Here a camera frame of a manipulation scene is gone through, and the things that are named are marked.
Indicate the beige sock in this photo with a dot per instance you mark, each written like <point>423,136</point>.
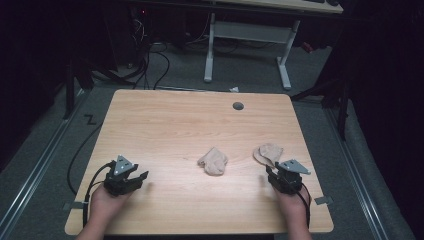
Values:
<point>213,162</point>
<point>268,153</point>

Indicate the metal floor rail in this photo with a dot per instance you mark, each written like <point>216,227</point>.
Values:
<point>356,173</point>
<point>36,170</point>

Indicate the black stand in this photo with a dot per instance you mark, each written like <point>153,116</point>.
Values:
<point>69,90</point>
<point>341,110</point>

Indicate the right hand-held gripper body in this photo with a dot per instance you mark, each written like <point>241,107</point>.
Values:
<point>289,180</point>

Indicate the red object under desk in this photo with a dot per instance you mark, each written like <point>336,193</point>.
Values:
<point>307,47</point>

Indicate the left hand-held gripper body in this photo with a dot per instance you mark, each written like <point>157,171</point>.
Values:
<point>116,181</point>

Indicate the person's left hand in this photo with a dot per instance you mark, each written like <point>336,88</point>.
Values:
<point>105,201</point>

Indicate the grey tape piece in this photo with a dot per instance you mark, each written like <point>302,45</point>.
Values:
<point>75,205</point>
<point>323,200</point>

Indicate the white paper scrap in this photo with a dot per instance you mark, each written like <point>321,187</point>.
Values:
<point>234,89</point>

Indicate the person's right hand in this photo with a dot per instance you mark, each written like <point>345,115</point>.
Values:
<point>293,204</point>

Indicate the white desk with metal frame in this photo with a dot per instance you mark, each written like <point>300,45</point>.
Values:
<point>253,31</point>

